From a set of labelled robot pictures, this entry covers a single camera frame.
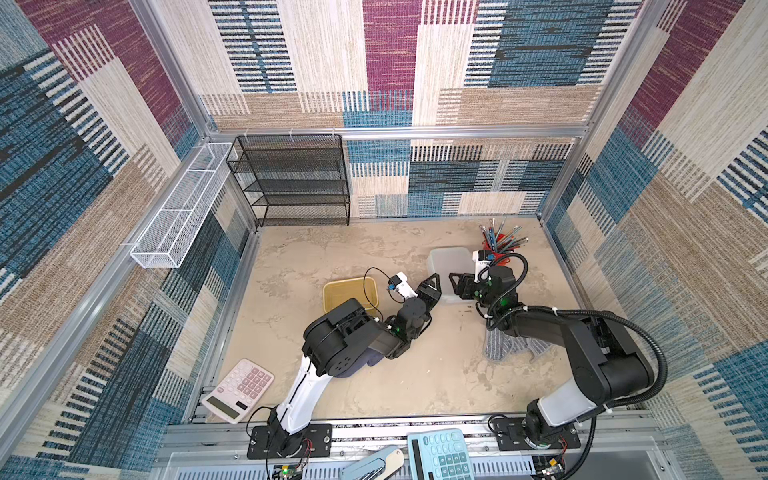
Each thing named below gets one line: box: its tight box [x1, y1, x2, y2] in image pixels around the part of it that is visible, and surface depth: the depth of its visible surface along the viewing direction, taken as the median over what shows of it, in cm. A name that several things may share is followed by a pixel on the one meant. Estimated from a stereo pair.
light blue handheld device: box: [339, 446, 405, 480], surface depth 69 cm
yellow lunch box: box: [323, 277, 379, 313], surface depth 95 cm
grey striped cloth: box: [485, 328, 554, 363], surface depth 89 cm
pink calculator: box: [201, 358, 275, 424], surface depth 81 cm
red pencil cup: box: [479, 224, 524, 267], surface depth 101 cm
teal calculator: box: [407, 428, 475, 480], surface depth 71 cm
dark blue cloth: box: [352, 346, 385, 374], surface depth 86 cm
